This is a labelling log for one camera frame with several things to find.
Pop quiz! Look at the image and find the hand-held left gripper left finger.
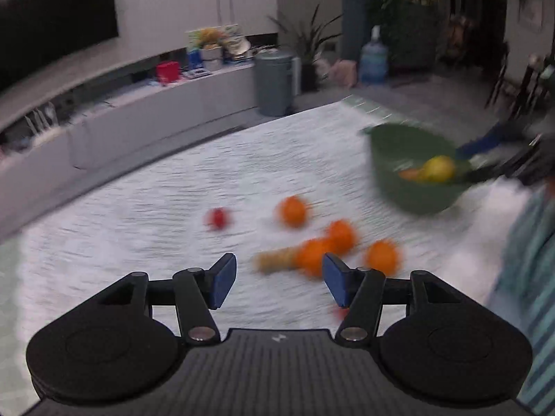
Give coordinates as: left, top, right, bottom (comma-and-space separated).
96, 252, 238, 347

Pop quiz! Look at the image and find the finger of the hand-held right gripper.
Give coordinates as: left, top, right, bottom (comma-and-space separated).
454, 122, 527, 162
455, 136, 544, 184

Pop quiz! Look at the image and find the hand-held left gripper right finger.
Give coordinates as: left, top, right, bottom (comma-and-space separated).
322, 253, 464, 344

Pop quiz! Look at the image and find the brown kiwi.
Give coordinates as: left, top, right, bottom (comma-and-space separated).
251, 245, 302, 275

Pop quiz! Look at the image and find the green plastic bowl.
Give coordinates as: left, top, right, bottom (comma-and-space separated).
362, 122, 476, 216

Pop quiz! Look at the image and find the person's right forearm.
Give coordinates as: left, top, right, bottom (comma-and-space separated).
488, 181, 555, 416

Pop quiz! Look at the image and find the yellow pear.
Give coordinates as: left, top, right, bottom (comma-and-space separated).
422, 155, 457, 183

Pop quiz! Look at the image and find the small red tomato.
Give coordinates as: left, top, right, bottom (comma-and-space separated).
205, 207, 233, 232

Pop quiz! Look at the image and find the dark wooden chair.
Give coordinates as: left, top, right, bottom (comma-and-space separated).
513, 53, 555, 121

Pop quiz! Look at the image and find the white lace tablecloth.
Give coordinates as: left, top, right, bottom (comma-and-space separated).
17, 95, 527, 358

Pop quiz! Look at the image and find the dark cabinet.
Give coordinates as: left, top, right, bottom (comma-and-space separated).
391, 0, 439, 72

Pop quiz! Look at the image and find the blue water bottle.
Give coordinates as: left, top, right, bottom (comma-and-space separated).
358, 26, 390, 86

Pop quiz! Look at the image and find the white television cabinet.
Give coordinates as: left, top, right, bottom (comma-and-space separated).
0, 32, 280, 241

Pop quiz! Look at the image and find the potted long-leaf plant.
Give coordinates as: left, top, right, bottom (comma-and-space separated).
268, 4, 343, 93

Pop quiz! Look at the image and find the grey trash can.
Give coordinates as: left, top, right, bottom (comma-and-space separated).
254, 49, 302, 117

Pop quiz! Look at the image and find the red box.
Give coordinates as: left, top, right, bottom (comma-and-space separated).
156, 61, 181, 86

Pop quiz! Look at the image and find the white basket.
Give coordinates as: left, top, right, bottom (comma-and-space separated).
200, 47, 224, 72

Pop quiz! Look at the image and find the white bowl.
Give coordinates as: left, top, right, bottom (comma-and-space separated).
224, 37, 253, 60

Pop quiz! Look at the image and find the white router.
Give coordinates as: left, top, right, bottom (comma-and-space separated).
24, 102, 60, 133

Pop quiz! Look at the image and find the black television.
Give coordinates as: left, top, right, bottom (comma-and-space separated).
0, 0, 120, 94

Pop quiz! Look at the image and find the framed wall picture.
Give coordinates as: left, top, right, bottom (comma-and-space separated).
518, 0, 545, 32

